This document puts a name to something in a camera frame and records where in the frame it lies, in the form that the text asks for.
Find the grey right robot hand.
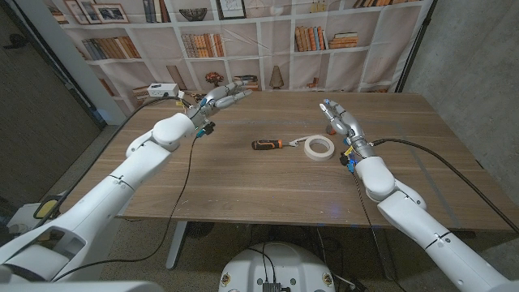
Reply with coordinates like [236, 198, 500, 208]
[319, 98, 376, 159]

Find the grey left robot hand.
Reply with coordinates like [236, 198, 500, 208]
[193, 79, 253, 122]

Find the white masking tape roll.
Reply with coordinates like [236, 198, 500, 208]
[290, 135, 336, 162]

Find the orange black screwdriver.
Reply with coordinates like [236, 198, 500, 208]
[251, 139, 303, 151]

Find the white power strip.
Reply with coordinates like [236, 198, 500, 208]
[147, 83, 181, 99]

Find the printed bookshelf backdrop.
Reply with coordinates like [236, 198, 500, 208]
[42, 0, 435, 118]

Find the black backdrop stand pole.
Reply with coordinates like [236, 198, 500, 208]
[395, 0, 439, 93]

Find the black round table foot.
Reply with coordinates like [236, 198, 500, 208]
[187, 221, 216, 239]

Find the grey table leg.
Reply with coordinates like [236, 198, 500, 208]
[371, 226, 397, 281]

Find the white table leg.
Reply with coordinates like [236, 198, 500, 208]
[165, 221, 190, 271]

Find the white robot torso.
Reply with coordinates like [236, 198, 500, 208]
[218, 242, 337, 292]

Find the yellow black plastic piece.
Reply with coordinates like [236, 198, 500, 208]
[33, 195, 62, 220]

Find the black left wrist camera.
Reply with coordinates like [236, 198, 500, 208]
[195, 121, 217, 139]

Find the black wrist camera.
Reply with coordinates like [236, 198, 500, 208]
[195, 121, 217, 139]
[339, 150, 358, 174]

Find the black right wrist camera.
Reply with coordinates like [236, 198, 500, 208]
[339, 150, 358, 174]

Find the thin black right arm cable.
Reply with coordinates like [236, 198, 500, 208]
[351, 170, 401, 292]

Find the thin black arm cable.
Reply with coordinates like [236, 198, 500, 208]
[52, 135, 200, 283]
[351, 170, 401, 292]

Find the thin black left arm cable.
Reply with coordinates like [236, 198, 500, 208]
[52, 135, 200, 283]

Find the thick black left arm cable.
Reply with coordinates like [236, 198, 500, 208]
[32, 96, 191, 230]

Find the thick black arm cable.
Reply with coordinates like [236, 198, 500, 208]
[32, 96, 191, 230]
[371, 138, 519, 234]

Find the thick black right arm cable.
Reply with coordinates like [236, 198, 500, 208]
[371, 138, 519, 234]

